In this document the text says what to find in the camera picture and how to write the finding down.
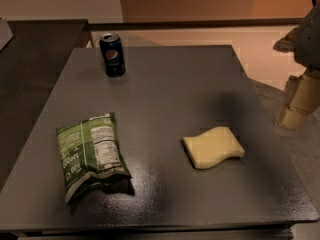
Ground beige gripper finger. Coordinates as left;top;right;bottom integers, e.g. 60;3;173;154
275;69;320;136
273;28;298;53

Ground yellow sponge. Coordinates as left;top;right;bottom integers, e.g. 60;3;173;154
183;126;245;169

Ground blue Pepsi can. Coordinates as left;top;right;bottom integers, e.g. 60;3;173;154
99;33;126;77

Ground green chip bag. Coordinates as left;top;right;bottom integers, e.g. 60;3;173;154
56;112;131;204

